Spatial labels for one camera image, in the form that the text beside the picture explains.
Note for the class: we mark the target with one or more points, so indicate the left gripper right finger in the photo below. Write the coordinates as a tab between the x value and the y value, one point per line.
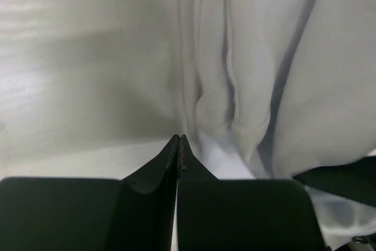
215	214

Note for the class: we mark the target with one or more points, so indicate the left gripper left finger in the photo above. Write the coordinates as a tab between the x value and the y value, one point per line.
134	213

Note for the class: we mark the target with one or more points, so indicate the white skirt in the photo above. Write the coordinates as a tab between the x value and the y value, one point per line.
273	88

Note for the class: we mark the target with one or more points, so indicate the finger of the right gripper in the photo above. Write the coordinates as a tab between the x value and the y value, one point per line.
354	181

